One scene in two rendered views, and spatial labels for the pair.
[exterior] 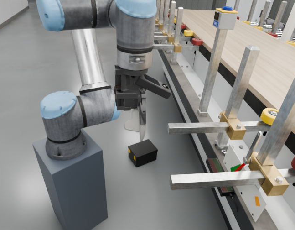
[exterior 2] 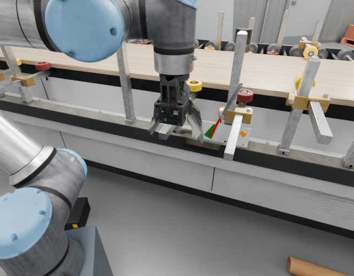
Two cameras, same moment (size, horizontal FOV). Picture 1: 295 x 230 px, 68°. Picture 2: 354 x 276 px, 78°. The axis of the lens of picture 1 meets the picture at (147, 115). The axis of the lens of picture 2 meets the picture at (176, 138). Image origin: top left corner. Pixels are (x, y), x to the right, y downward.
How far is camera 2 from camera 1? 0.57 m
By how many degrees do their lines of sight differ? 50
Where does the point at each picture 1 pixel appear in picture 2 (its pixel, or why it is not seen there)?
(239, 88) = not seen: hidden behind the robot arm
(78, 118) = (63, 208)
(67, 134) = (63, 242)
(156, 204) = (138, 234)
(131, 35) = (192, 31)
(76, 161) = (91, 262)
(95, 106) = (67, 178)
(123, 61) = (184, 66)
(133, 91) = (185, 98)
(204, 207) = (164, 197)
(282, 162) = (212, 112)
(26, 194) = not seen: outside the picture
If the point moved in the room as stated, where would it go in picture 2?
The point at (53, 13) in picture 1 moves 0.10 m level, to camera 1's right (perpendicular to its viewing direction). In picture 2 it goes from (119, 24) to (158, 17)
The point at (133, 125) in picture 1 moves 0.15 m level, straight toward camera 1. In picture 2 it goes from (196, 131) to (256, 145)
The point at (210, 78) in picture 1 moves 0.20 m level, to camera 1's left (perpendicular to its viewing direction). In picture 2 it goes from (128, 83) to (97, 98)
